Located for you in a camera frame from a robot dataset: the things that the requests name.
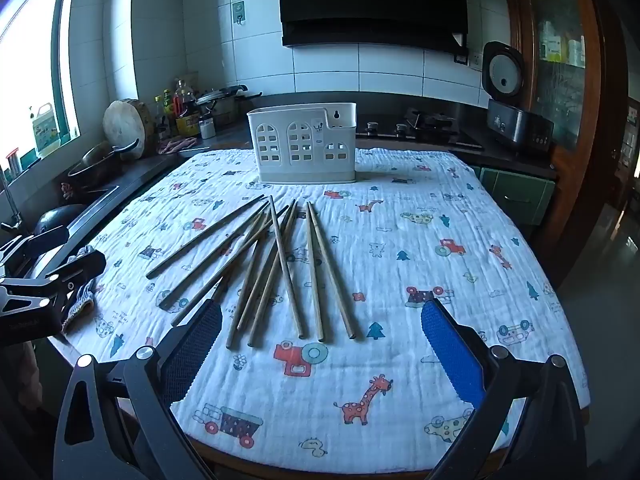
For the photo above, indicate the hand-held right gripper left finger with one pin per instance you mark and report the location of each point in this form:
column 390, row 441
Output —
column 195, row 345

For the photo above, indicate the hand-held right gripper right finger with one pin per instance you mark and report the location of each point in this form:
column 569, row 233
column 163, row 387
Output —
column 450, row 355

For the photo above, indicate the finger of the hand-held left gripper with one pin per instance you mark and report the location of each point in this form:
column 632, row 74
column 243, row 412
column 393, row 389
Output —
column 80, row 267
column 37, row 244

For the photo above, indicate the pile of wooden chopsticks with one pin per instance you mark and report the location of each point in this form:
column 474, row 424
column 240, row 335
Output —
column 284, row 260

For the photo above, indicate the white plastic utensil holder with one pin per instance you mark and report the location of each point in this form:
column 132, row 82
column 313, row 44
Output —
column 300, row 170

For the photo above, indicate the dark pot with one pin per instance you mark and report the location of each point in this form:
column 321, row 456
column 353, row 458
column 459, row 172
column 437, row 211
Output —
column 55, row 217

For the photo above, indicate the grey knit glove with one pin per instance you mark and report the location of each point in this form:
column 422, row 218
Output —
column 82, row 305

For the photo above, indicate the steel faucet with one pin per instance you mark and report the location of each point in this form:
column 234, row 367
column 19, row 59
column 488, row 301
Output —
column 12, row 210

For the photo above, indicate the printed white cloth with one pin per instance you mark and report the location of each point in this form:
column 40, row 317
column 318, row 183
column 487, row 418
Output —
column 400, row 360

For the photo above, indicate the steel sink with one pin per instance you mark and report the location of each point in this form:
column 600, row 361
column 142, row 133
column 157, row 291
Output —
column 95, row 205

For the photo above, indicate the white detergent jug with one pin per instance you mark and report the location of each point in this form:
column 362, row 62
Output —
column 46, row 132

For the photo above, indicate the round wooden cutting board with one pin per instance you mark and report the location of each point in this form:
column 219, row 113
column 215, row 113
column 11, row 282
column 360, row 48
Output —
column 122, row 125

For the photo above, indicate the pink rag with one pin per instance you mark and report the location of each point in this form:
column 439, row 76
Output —
column 175, row 145

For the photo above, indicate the slim sauce bottle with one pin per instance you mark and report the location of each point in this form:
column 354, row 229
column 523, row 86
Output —
column 158, row 120

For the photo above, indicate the green counter cabinet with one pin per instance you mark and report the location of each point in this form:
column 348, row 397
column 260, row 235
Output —
column 520, row 195

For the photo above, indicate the green cap sauce bottle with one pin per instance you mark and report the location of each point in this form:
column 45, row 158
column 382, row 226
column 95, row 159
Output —
column 167, row 112

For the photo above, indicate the window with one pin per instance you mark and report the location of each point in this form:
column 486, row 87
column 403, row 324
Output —
column 30, row 60

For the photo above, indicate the small white jar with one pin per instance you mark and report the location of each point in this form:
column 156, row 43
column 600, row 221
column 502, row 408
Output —
column 207, row 127

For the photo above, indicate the steel pressure pot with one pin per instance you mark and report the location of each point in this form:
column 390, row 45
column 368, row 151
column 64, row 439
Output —
column 220, row 107

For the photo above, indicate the black rice cooker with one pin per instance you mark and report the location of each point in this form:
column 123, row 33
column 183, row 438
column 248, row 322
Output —
column 520, row 127

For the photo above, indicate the wooden glass door cabinet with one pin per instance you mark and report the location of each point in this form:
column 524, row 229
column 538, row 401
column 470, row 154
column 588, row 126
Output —
column 595, row 110

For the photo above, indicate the black range hood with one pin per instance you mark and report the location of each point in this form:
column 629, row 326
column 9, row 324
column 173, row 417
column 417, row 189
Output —
column 375, row 0

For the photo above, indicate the wall power outlet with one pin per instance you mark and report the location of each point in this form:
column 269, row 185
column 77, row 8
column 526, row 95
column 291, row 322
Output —
column 467, row 59

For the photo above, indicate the green wall hook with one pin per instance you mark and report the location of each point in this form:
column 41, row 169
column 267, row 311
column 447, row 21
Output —
column 239, row 10

